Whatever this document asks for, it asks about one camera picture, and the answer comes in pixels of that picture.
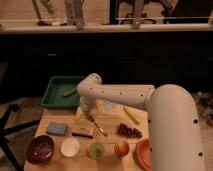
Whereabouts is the orange bowl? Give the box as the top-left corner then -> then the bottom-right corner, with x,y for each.
134,139 -> 152,171

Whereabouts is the purple bowl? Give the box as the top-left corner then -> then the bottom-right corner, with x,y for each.
26,135 -> 55,164

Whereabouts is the green plastic tray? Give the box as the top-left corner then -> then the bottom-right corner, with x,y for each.
41,76 -> 84,110

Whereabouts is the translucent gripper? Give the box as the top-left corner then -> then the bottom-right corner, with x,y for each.
75,104 -> 94,121

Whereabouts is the orange apple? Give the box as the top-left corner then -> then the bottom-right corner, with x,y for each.
114,141 -> 130,157

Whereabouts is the bunch of dark grapes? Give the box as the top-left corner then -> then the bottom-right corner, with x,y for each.
117,123 -> 142,138

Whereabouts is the green pickle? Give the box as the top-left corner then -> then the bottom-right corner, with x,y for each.
62,88 -> 77,98

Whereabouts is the black office chair base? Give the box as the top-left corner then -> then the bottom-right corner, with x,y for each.
0,104 -> 39,171

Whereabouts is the clear plastic cup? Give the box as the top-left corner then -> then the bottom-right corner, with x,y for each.
103,101 -> 116,111

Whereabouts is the green cup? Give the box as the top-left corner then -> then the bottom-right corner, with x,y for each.
87,142 -> 105,160

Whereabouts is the dark brush block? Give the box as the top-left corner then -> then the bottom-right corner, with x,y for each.
72,127 -> 95,138

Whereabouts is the fork with dark handle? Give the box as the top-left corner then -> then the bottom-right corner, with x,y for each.
86,114 -> 108,137

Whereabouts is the blue sponge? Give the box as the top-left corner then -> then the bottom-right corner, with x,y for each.
46,122 -> 67,136

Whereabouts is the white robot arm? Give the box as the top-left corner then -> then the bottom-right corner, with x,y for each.
77,73 -> 206,171

